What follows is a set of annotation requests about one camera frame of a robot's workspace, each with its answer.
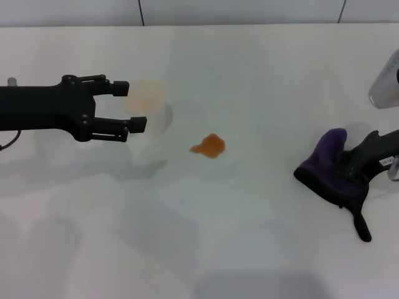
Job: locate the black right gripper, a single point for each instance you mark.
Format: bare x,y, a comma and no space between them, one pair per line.
381,152

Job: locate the brown liquid stain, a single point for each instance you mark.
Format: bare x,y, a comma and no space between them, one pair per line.
210,146

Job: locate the purple rag with black edge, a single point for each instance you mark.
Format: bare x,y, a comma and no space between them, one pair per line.
324,168

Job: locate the white paper cup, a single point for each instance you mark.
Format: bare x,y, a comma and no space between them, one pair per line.
149,99

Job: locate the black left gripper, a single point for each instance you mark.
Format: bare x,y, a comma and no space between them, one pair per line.
43,107

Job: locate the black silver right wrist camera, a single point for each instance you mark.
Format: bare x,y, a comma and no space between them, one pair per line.
386,87

